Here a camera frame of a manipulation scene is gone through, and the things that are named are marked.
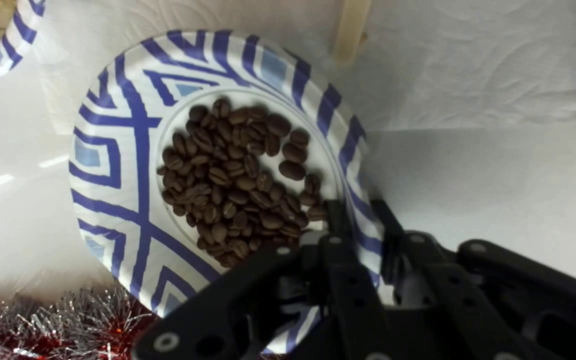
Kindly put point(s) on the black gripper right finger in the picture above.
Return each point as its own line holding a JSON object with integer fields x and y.
{"x": 475, "y": 302}

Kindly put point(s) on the red silver tinsel garland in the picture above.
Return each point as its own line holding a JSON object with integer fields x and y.
{"x": 86, "y": 324}

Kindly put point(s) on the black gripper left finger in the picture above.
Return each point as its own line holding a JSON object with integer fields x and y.
{"x": 241, "y": 312}

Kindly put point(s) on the coffee beans pile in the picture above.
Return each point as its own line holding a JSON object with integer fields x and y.
{"x": 238, "y": 179}

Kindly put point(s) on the blue patterned bowl coffee beans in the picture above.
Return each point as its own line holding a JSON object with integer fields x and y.
{"x": 128, "y": 116}

